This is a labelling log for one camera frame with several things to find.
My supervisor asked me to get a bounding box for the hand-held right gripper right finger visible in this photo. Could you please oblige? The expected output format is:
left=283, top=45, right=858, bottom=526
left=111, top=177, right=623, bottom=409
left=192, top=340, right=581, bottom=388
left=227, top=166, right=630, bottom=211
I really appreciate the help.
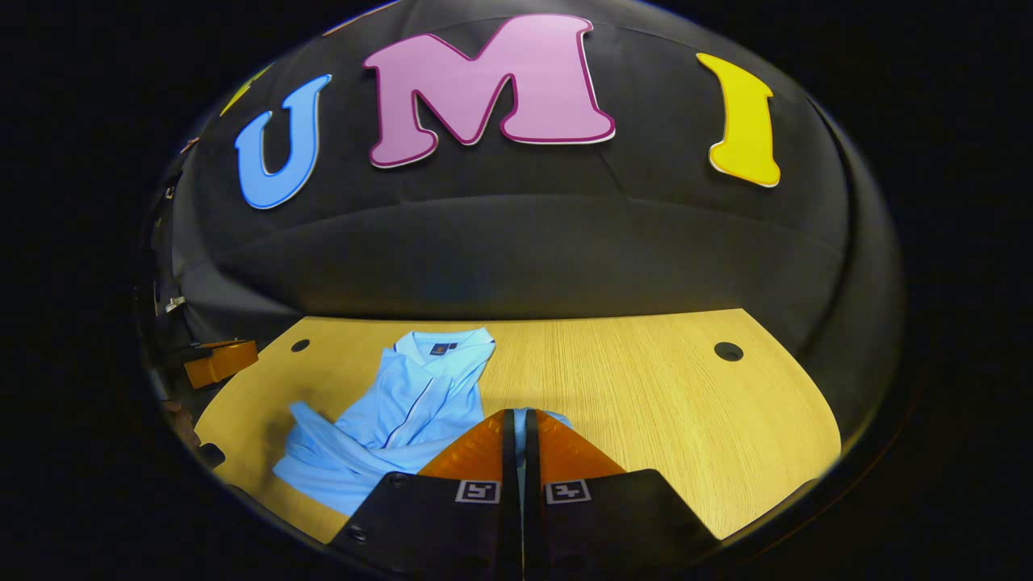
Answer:
left=523, top=409, right=723, bottom=581

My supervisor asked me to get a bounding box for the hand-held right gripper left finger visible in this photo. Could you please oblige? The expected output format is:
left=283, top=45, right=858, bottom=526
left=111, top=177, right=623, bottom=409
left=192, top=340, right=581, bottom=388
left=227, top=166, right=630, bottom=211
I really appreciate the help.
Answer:
left=327, top=409, right=522, bottom=581

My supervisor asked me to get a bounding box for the light blue T-shirt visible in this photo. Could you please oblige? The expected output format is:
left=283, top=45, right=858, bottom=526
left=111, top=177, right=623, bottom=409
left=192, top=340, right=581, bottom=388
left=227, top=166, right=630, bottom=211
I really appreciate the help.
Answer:
left=272, top=327, right=575, bottom=517

